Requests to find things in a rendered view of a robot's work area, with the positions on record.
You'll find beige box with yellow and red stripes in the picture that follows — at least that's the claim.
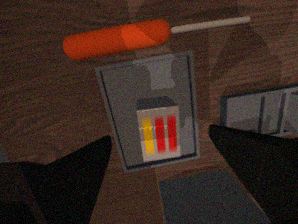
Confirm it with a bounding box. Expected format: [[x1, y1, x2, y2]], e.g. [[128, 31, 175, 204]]
[[136, 96, 181, 162]]

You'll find grey flat panel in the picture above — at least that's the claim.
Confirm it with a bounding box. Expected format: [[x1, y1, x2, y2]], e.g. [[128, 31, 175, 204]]
[[0, 145, 10, 163]]

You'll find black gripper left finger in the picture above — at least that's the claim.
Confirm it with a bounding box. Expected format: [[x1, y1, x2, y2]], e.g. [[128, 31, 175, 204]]
[[0, 135, 112, 224]]

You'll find orange-handled screwdriver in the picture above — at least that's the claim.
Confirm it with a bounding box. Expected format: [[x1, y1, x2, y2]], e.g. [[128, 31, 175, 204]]
[[63, 16, 250, 60]]

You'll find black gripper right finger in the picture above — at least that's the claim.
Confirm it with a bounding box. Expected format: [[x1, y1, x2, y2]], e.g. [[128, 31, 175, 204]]
[[208, 124, 298, 223]]

